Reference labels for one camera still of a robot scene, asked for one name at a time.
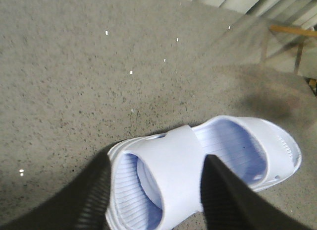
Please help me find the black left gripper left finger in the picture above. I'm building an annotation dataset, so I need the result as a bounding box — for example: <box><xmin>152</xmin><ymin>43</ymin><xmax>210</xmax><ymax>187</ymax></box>
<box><xmin>1</xmin><ymin>151</ymin><xmax>111</xmax><ymax>230</ymax></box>

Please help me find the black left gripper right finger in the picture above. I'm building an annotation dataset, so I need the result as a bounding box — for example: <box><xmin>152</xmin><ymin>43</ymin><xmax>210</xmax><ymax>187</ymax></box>
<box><xmin>201</xmin><ymin>155</ymin><xmax>308</xmax><ymax>230</ymax></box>

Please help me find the light blue slipper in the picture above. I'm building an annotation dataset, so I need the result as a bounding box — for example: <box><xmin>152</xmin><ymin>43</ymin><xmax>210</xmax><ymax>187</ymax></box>
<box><xmin>135</xmin><ymin>115</ymin><xmax>301</xmax><ymax>212</ymax></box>
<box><xmin>105</xmin><ymin>115</ymin><xmax>302</xmax><ymax>230</ymax></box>

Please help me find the beige background curtain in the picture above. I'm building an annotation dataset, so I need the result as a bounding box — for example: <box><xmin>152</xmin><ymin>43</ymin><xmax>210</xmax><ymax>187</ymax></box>
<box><xmin>188</xmin><ymin>0</ymin><xmax>317</xmax><ymax>29</ymax></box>

